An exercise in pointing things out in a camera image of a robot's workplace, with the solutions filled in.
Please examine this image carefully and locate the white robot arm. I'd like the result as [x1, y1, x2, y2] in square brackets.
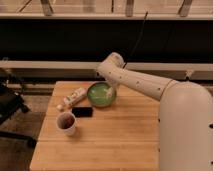
[97, 52, 213, 171]

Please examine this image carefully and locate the green ceramic bowl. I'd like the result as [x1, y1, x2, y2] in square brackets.
[87, 82, 117, 107]

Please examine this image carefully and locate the white tube with cap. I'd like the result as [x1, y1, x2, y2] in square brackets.
[57, 87, 87, 111]

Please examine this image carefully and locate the black smartphone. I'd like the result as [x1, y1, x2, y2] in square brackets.
[72, 107, 93, 118]

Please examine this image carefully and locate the black office chair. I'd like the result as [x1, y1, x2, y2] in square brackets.
[0, 68, 37, 150]

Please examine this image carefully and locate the black hanging cable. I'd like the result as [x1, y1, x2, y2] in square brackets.
[122, 11, 149, 70]

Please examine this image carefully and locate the white plug on rail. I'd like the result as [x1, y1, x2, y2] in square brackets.
[185, 70, 194, 81]

